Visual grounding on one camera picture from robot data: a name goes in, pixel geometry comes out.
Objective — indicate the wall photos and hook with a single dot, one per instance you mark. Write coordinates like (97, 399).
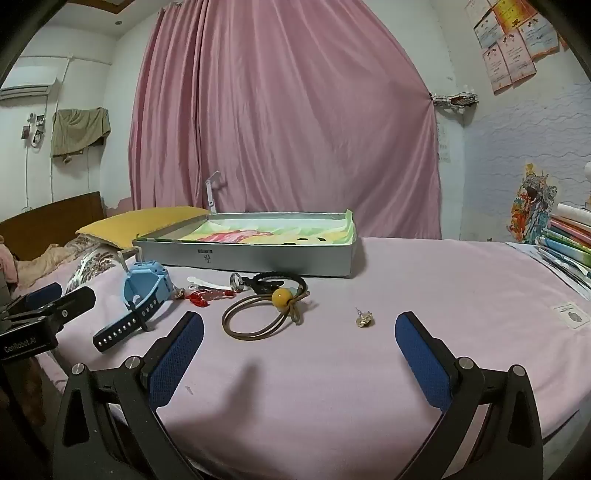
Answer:
(34, 131)

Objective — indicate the painted paper liner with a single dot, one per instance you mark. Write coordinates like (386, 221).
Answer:
(258, 236)

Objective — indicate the colourful paper wall figure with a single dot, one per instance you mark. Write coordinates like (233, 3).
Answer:
(531, 207)

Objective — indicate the wooden headboard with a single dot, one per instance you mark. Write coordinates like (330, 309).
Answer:
(46, 221)

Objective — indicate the beige pink blanket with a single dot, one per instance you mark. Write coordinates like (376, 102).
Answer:
(41, 263)

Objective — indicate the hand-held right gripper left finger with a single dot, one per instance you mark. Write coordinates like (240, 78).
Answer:
(178, 360)

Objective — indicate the silver metal box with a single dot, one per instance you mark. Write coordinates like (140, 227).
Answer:
(277, 258)

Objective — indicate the white air conditioner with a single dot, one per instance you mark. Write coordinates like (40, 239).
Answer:
(23, 91)

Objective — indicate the pink curtain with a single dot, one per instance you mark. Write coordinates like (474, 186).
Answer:
(300, 115)

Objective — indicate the small metal earring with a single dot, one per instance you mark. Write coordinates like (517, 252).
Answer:
(364, 319)

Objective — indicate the floral pillow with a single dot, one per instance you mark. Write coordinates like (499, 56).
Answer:
(92, 263)

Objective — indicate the yellow pillow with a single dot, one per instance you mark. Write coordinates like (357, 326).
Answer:
(138, 224)

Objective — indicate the stack of books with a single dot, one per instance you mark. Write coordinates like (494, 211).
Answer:
(568, 240)

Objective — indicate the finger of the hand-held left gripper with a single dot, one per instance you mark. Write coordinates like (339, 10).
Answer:
(46, 292)
(76, 302)

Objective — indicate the pink tablecloth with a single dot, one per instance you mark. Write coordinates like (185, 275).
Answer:
(323, 392)

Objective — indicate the white hair clip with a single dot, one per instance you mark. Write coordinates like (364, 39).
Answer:
(194, 279)

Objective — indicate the white label card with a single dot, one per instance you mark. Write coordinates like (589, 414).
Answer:
(570, 316)

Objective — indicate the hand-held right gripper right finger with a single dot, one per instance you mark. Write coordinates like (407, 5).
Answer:
(422, 364)

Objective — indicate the group of wall certificates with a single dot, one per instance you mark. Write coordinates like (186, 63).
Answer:
(512, 50)

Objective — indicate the green hanging cloth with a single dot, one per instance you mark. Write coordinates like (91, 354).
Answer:
(78, 129)

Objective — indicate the blue wrist watch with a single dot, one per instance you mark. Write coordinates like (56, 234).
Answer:
(143, 286)

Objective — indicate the white loose papers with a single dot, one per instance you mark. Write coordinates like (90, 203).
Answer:
(531, 254)

